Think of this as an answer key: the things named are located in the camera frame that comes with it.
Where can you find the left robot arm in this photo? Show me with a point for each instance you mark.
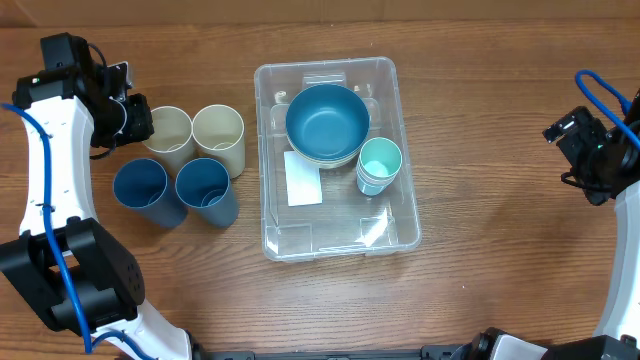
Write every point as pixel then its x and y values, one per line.
pixel 70 270

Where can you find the white label in container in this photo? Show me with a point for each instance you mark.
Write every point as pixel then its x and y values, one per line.
pixel 303 183

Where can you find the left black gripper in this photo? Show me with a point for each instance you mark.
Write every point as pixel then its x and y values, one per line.
pixel 143 129

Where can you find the cream bowl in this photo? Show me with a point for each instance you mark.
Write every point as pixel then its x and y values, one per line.
pixel 325 151

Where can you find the mint green small cup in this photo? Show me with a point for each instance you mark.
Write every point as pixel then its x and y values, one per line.
pixel 379 161

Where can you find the clear plastic storage container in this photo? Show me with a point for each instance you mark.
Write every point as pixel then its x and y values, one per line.
pixel 347 222

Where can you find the light blue small cup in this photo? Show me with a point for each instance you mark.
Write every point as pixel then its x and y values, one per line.
pixel 369 186

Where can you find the dark blue tall cup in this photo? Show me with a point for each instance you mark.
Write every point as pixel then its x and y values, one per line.
pixel 204 184
pixel 144 186

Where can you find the dark blue bowl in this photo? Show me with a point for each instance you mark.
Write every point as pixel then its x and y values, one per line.
pixel 327 110

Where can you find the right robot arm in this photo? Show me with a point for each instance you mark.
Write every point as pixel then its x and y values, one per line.
pixel 621 313

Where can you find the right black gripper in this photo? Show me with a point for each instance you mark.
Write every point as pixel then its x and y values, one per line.
pixel 583 133

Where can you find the cream tall cup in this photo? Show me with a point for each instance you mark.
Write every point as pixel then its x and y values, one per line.
pixel 172 141
pixel 219 132

